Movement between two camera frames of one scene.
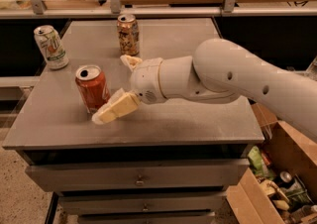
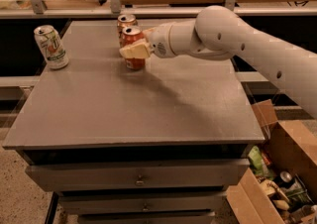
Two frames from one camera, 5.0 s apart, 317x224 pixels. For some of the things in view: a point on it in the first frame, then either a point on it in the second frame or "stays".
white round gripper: x=146 y=79 -> x=159 y=42
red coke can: x=92 y=86 -> x=130 y=35
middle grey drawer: x=141 y=203 stays
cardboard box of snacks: x=278 y=184 stays
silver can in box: x=285 y=176 stays
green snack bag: x=258 y=164 stays
